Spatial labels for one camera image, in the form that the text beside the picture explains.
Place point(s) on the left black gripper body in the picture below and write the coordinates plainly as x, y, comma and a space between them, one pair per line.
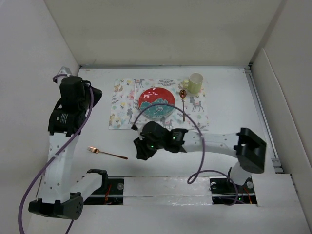
86, 101

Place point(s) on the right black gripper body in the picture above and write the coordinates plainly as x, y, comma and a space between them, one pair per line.
156, 145

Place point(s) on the red and teal plate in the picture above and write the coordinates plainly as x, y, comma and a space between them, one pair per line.
153, 96

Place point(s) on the animal print cloth placemat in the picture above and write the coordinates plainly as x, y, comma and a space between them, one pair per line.
125, 111

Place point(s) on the copper fork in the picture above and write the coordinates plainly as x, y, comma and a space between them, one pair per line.
98, 151

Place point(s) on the copper spoon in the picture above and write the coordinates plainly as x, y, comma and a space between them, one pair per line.
182, 94

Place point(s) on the pale yellow mug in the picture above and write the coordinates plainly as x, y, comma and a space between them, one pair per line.
193, 83

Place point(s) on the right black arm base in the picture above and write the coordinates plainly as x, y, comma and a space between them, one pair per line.
223, 191

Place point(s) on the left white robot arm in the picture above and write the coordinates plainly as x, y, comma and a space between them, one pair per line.
58, 198

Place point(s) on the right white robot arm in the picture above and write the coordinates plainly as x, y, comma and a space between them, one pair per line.
246, 146

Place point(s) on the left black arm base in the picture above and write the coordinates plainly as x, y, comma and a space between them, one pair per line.
109, 193

